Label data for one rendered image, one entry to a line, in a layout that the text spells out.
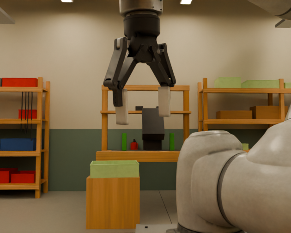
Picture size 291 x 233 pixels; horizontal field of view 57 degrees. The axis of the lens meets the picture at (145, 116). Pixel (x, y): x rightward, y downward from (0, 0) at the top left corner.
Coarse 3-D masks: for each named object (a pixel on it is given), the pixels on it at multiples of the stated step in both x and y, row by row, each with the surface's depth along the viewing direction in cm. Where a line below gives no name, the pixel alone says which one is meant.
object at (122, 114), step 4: (124, 92) 51; (124, 96) 51; (124, 100) 51; (124, 104) 51; (116, 108) 53; (120, 108) 52; (124, 108) 51; (116, 112) 53; (120, 112) 52; (124, 112) 52; (116, 116) 53; (120, 116) 52; (124, 116) 52; (116, 120) 53; (120, 120) 53; (124, 120) 52; (124, 124) 52
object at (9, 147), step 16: (0, 80) 497; (16, 80) 495; (32, 80) 496; (32, 96) 488; (48, 96) 535; (32, 112) 494; (48, 112) 534; (48, 128) 534; (0, 144) 489; (16, 144) 488; (32, 144) 488; (48, 144) 535; (0, 176) 486; (16, 176) 486; (32, 176) 487
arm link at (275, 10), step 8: (248, 0) 73; (256, 0) 71; (264, 0) 72; (272, 0) 72; (280, 0) 73; (288, 0) 73; (264, 8) 76; (272, 8) 75; (280, 8) 75; (288, 8) 75
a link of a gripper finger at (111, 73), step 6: (114, 42) 52; (120, 42) 51; (126, 42) 51; (114, 48) 52; (120, 48) 51; (126, 48) 51; (114, 54) 51; (120, 54) 50; (114, 60) 50; (120, 60) 50; (114, 66) 50; (120, 66) 50; (108, 72) 50; (114, 72) 49; (108, 78) 50; (114, 78) 49; (108, 84) 49; (114, 84) 49
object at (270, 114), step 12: (204, 84) 504; (216, 84) 534; (228, 84) 510; (240, 84) 510; (252, 84) 514; (264, 84) 513; (276, 84) 512; (288, 84) 514; (204, 96) 503; (204, 108) 502; (252, 108) 534; (264, 108) 515; (276, 108) 514; (204, 120) 496; (216, 120) 497; (228, 120) 498; (240, 120) 499; (252, 120) 500; (264, 120) 500; (276, 120) 501
